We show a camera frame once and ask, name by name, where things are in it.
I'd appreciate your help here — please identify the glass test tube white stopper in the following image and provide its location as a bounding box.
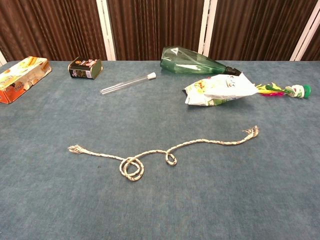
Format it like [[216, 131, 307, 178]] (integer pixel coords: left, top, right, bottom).
[[99, 71, 157, 96]]

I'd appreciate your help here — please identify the blue felt table mat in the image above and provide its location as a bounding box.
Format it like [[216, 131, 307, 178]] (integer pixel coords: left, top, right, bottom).
[[0, 59, 320, 240]]

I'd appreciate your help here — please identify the colourful feather shuttlecock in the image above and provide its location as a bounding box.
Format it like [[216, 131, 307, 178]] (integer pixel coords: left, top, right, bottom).
[[254, 81, 312, 100]]

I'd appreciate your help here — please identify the black rectangular tin can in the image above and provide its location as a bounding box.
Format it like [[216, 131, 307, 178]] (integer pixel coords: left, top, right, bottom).
[[67, 56, 104, 80]]

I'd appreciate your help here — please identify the orange biscuit box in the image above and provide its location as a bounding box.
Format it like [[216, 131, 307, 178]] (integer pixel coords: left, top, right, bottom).
[[0, 56, 53, 105]]

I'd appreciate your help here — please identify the beige braided rope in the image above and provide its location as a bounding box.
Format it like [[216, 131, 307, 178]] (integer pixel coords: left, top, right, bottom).
[[67, 125, 260, 182]]

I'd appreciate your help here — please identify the white snack bag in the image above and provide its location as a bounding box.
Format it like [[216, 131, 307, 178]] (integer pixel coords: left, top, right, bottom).
[[181, 73, 259, 107]]

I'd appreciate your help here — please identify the green plastic spray bottle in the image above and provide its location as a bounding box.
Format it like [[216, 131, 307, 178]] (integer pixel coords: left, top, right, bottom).
[[159, 46, 242, 77]]

